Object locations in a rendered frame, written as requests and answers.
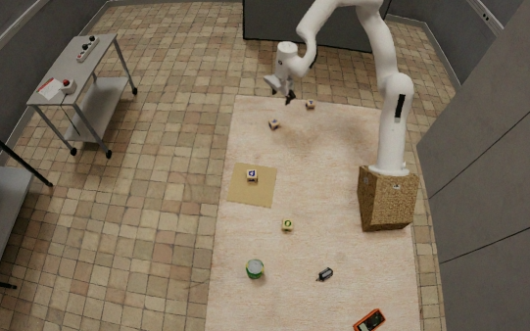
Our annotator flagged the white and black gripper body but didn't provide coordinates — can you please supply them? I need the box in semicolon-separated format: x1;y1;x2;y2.
279;77;294;96

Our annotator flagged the green and yellow striped drink can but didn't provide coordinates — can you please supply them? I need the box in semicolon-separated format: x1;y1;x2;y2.
246;259;264;279

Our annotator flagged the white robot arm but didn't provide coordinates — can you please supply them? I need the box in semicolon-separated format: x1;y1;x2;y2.
264;0;414;176

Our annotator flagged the tan flat mat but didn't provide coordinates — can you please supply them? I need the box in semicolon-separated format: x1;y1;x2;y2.
226;162;277;208

